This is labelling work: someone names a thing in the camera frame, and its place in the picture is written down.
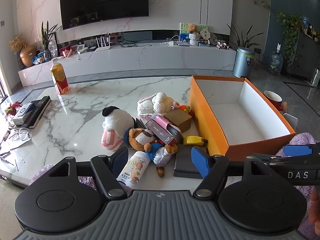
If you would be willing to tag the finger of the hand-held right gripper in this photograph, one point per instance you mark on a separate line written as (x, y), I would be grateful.
(297, 150)

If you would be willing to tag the purple fuzzy clothing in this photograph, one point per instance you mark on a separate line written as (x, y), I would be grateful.
(302, 138)

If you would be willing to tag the brown dog plush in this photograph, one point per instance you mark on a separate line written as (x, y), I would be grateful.
(140, 137)

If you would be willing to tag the red mug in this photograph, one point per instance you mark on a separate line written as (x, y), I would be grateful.
(271, 102)

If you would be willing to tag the orange drink bottle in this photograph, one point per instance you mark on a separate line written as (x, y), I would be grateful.
(60, 77)

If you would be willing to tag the grey cabinet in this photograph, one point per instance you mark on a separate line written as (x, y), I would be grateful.
(305, 55)

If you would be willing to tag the marble television console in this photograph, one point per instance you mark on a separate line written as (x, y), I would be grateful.
(150, 60)

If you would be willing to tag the dark grey box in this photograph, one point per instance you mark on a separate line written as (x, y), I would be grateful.
(183, 160)

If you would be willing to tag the clear frame glasses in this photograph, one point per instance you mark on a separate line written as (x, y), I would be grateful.
(18, 133)

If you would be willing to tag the clear water jug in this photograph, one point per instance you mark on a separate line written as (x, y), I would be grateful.
(275, 62)

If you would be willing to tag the decorative plate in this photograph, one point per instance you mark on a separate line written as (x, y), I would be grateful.
(214, 39)

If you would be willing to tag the trailing potted vine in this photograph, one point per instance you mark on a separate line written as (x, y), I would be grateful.
(291, 27)

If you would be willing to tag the yellow tape measure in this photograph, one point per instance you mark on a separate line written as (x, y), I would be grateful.
(193, 140)

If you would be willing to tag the pink card box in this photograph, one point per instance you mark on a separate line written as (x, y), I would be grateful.
(160, 130)

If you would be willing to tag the white chair back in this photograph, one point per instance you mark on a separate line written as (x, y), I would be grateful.
(291, 120)

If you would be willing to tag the white crochet bunny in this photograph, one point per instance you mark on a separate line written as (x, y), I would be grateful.
(155, 103)

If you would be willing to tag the white and blue box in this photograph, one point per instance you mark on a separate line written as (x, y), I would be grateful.
(22, 112)

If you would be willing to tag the red feather ornament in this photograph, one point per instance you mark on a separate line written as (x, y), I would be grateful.
(12, 107)

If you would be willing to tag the person's right hand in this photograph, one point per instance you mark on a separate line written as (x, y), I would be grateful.
(315, 210)

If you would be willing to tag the wooden chair knob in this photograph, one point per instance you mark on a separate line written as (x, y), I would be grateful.
(284, 107)

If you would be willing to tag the dried flower bunch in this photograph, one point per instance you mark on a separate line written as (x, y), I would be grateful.
(16, 42)

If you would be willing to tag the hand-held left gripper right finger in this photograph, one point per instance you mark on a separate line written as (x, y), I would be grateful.
(200, 162)

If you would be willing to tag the tall leaf potted plant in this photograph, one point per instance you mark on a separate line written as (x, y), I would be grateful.
(47, 37)

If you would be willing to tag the white router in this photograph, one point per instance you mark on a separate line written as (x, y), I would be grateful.
(102, 48)

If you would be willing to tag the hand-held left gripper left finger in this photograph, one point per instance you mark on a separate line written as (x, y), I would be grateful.
(121, 158)

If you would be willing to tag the black and white toy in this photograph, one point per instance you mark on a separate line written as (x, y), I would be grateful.
(222, 45)

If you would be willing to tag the brown cardboard box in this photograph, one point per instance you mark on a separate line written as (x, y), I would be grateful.
(178, 120)

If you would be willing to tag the copper vase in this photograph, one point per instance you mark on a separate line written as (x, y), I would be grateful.
(27, 56)

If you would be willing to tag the black television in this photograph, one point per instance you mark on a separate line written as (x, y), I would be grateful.
(105, 2)

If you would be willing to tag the green and blue painting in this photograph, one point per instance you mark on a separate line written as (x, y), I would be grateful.
(183, 33)

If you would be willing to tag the white plush with black cap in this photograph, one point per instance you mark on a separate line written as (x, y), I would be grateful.
(117, 122)

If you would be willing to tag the white knit pot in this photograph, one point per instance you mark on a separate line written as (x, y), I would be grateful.
(194, 39)

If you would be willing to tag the grey trash can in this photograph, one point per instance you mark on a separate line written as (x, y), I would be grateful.
(242, 62)

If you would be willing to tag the black remote control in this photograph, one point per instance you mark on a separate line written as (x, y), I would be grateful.
(40, 107)

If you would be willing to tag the brown teddy bear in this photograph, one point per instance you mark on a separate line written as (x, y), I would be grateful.
(192, 27)

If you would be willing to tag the round wooden sign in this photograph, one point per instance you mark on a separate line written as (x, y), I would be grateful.
(205, 34)

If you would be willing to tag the white lotion tube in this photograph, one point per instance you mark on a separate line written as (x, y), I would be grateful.
(135, 167)

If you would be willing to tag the long leaf green plant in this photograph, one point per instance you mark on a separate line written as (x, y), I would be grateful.
(243, 38)

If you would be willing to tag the orange cardboard box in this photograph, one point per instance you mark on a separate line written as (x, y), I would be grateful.
(212, 135)

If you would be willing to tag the orange crochet carrot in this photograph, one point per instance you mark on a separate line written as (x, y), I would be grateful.
(186, 108)

